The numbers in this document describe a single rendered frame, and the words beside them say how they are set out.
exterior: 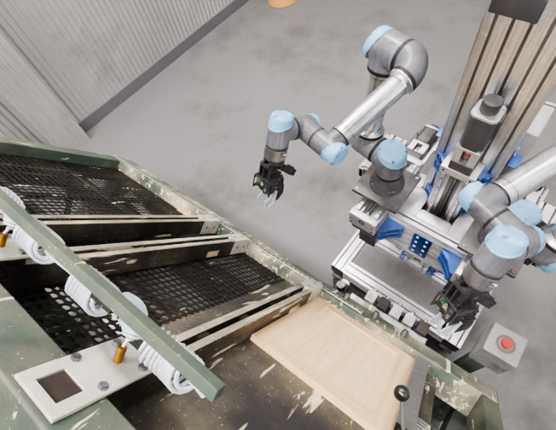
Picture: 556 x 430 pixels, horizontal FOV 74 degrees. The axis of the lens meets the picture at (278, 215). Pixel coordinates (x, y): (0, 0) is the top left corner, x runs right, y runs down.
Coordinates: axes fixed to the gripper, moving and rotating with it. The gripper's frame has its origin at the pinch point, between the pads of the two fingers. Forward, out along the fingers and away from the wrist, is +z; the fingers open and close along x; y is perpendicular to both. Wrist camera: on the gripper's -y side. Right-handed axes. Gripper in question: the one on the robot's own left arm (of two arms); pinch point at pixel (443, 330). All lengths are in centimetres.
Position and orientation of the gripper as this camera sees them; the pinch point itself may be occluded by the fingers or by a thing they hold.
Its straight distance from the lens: 115.0
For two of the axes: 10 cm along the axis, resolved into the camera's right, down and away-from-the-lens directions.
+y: -9.1, 0.5, -4.1
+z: -2.2, 7.9, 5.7
